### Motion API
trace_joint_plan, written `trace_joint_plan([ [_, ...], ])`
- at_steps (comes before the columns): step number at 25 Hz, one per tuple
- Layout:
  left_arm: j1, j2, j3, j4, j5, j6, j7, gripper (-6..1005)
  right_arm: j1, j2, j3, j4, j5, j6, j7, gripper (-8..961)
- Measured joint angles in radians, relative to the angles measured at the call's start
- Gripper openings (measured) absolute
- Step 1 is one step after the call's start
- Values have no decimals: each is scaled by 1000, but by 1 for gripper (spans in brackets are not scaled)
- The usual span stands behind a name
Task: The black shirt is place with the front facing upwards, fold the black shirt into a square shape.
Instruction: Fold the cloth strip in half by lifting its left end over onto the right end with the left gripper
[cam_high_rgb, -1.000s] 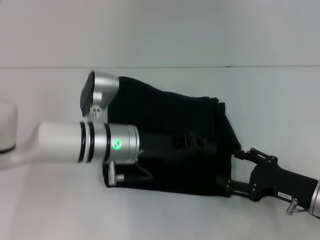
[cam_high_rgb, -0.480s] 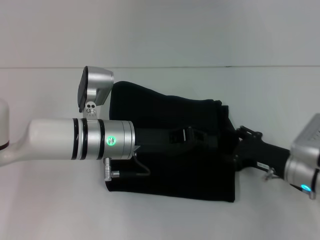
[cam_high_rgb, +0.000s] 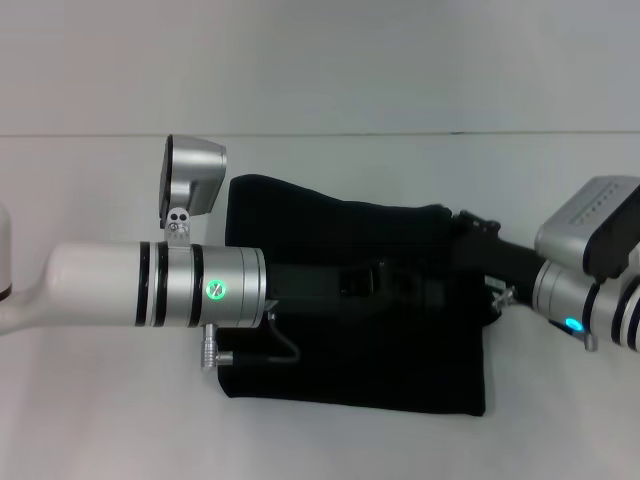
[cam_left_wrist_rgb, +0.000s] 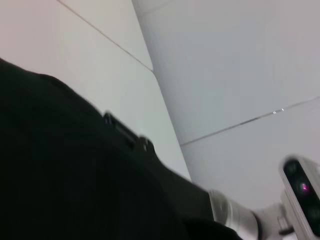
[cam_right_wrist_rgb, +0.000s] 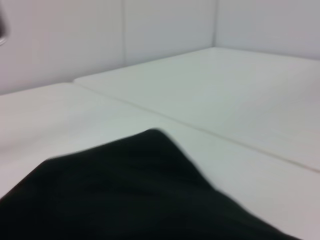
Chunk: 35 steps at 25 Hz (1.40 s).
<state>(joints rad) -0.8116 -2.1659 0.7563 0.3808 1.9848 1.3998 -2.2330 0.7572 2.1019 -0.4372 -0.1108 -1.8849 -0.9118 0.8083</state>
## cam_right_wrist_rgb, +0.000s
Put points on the black shirt with FREE print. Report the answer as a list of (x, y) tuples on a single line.
[(125, 200)]

